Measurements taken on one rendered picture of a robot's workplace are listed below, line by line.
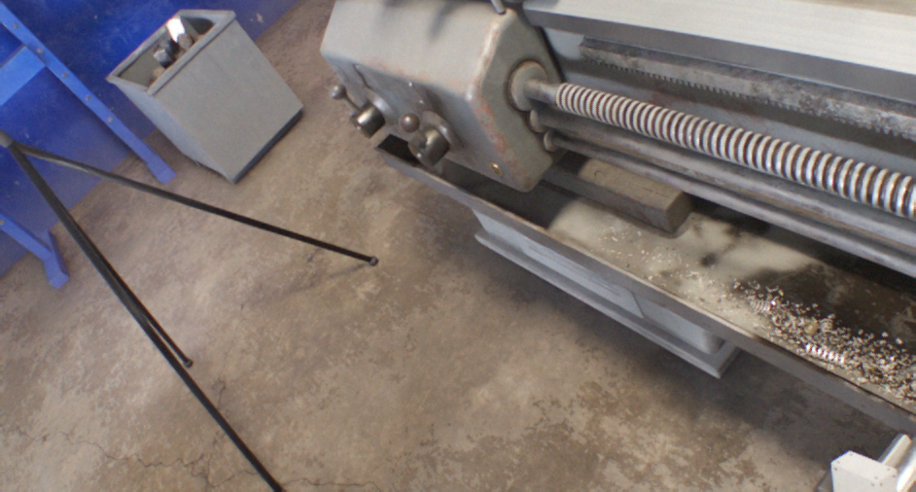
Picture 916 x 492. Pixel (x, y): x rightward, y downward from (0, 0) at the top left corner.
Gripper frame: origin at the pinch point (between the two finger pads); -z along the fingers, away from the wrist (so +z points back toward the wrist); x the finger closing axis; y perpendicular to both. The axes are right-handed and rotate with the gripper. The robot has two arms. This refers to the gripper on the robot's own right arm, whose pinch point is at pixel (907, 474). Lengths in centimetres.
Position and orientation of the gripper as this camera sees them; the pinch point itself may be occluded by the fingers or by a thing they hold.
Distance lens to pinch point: 68.0
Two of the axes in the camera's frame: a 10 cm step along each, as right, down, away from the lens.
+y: 6.5, 7.0, 3.0
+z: -6.7, 7.1, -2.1
